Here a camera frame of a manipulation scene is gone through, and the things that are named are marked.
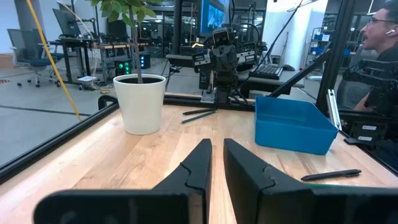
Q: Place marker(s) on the grey office chair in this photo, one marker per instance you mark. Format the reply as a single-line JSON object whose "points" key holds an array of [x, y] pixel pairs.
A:
{"points": [[29, 46]]}

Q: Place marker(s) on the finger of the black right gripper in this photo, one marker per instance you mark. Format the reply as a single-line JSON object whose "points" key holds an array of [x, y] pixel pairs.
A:
{"points": [[230, 59], [217, 59]]}

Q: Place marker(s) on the computer tower blue lights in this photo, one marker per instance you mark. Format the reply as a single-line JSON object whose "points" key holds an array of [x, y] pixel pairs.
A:
{"points": [[143, 60]]}

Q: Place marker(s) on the blue plastic bin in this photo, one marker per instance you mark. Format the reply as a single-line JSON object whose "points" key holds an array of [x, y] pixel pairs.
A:
{"points": [[289, 137]]}

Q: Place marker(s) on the white plant pot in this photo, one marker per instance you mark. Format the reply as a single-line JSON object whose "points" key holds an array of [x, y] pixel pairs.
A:
{"points": [[140, 105]]}

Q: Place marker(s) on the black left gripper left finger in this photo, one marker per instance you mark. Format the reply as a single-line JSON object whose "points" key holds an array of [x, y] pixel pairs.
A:
{"points": [[192, 174]]}

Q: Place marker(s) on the green pencil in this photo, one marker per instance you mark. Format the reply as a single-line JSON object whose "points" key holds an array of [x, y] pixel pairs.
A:
{"points": [[323, 184], [199, 117]]}

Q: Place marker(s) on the black bracket white labels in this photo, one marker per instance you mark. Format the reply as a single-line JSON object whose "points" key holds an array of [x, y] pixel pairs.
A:
{"points": [[367, 133]]}

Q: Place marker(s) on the person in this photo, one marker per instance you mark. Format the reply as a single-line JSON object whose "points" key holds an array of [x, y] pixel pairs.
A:
{"points": [[377, 34]]}

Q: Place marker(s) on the green leafy plant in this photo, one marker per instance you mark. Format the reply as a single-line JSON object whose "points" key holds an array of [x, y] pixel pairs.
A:
{"points": [[115, 11]]}

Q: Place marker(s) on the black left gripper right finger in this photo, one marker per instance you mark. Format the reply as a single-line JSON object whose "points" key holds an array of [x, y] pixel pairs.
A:
{"points": [[248, 186]]}

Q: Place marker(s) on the large blue display screen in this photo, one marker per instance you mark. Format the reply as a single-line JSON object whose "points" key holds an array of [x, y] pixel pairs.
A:
{"points": [[214, 15]]}

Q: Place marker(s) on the black computer monitor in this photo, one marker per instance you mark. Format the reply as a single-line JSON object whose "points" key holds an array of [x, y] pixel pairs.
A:
{"points": [[66, 21]]}

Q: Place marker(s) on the silver aluminium bar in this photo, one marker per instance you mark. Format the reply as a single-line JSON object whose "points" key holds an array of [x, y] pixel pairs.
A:
{"points": [[333, 109]]}

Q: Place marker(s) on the black computer mouse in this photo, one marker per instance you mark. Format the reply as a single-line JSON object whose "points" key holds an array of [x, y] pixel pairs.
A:
{"points": [[288, 68]]}

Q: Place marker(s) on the black keyboard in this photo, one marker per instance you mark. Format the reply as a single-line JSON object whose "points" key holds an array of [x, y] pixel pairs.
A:
{"points": [[265, 71]]}

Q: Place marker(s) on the computer tower green lights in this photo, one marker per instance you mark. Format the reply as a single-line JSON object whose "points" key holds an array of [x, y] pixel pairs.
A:
{"points": [[123, 67]]}

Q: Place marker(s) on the metal shelf rack blue bins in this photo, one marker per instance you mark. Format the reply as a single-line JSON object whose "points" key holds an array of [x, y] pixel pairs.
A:
{"points": [[320, 37]]}

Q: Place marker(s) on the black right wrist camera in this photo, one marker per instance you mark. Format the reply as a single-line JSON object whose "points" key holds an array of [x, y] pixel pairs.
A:
{"points": [[221, 38]]}

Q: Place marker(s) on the wood top desk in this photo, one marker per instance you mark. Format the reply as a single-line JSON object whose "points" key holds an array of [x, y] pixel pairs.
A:
{"points": [[112, 46]]}

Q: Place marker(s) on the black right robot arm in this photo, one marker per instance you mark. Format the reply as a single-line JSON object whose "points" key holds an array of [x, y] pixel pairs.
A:
{"points": [[225, 85]]}

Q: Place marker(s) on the grey desk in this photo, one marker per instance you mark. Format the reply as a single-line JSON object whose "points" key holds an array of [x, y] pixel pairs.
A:
{"points": [[177, 59], [292, 79]]}

